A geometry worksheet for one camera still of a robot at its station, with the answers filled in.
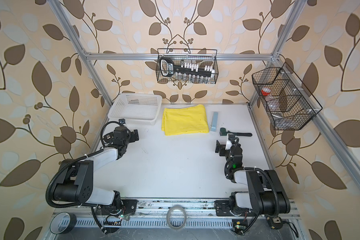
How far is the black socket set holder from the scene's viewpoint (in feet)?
2.76

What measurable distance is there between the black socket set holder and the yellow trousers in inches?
11.5

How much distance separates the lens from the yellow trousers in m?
1.04
